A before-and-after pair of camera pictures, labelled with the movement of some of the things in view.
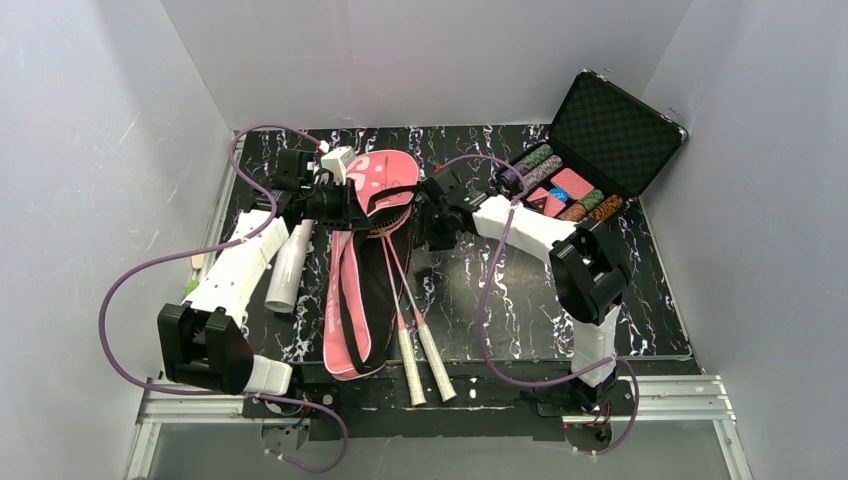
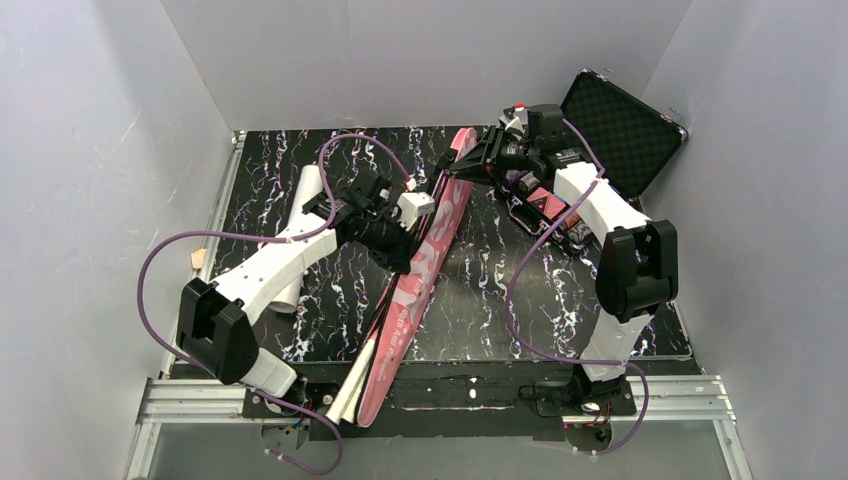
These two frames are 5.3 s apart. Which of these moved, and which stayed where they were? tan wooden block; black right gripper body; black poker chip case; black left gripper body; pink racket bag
Moved: pink racket bag; black left gripper body; black right gripper body
Stayed: tan wooden block; black poker chip case
